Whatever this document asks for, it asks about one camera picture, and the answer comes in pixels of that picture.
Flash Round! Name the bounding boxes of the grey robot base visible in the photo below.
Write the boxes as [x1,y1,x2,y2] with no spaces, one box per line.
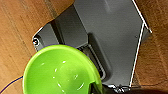
[31,0,153,92]

